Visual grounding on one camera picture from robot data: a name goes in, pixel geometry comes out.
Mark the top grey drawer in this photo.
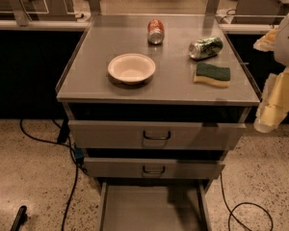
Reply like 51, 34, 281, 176
68, 120, 246, 150

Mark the bottom grey open drawer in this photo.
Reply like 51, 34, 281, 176
96, 182, 212, 231

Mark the white paper bowl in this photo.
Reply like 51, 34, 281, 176
108, 53, 156, 85

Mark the black cable floor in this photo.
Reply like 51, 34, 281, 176
18, 118, 88, 231
219, 172, 275, 231

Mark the green soda can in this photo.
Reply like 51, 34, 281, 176
189, 37, 223, 61

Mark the middle grey drawer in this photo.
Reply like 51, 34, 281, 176
84, 158, 224, 179

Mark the orange soda can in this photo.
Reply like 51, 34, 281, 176
147, 19, 165, 45

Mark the black cable right floor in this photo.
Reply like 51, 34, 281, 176
219, 172, 275, 231

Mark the black bar on floor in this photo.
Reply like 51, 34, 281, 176
10, 205, 27, 231

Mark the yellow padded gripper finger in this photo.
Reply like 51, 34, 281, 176
253, 28, 277, 52
253, 67, 289, 133

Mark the grey metal drawer cabinet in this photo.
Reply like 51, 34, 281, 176
57, 15, 259, 186

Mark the black cable left floor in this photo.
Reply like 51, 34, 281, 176
18, 118, 88, 231

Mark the green and yellow sponge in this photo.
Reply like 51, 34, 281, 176
193, 63, 231, 88

